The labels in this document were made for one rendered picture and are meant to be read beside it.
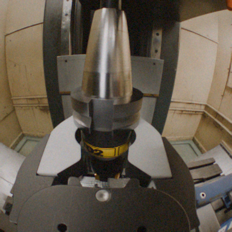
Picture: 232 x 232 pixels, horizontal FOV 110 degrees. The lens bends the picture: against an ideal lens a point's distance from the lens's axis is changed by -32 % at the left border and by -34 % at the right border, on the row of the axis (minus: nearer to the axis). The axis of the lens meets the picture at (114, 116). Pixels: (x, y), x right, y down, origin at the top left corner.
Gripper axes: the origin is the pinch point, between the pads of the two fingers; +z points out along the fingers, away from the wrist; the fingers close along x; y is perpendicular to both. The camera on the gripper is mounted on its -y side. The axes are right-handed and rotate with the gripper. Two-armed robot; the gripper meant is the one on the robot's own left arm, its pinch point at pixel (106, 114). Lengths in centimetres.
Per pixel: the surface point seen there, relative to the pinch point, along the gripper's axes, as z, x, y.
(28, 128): 81, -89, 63
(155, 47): 42.2, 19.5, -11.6
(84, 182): 12.5, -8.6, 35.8
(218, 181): -4.6, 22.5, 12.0
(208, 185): -4.7, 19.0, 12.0
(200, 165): 22, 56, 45
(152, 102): 41.7, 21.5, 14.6
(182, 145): 75, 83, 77
